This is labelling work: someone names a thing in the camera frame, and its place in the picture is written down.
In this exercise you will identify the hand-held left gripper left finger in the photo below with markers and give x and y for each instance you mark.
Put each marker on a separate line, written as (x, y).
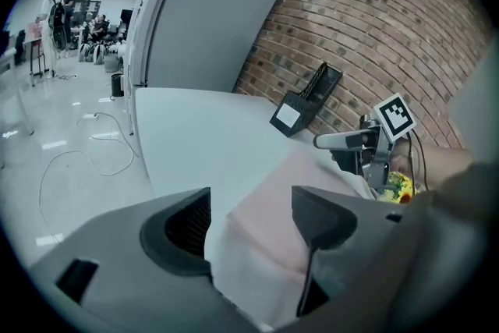
(117, 245)

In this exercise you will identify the gray refrigerator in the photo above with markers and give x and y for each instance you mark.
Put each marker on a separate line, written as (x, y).
(210, 19)

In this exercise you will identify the white power strip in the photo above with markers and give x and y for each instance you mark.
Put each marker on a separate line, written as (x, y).
(90, 115)

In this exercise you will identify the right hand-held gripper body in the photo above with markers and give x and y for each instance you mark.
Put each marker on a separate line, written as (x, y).
(393, 117)

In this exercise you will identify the sunflower bouquet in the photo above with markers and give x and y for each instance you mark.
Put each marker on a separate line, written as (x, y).
(397, 183)

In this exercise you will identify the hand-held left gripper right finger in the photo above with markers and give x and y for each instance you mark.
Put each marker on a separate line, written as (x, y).
(370, 222)

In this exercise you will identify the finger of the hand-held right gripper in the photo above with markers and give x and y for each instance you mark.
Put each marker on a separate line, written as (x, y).
(349, 161)
(343, 140)

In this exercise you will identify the black mesh file holder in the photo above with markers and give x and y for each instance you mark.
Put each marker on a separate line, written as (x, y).
(304, 109)

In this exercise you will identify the black waste bin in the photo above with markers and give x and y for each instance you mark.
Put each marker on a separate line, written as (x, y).
(117, 86)

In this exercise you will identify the person's right forearm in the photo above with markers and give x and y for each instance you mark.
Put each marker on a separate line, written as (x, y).
(440, 164)

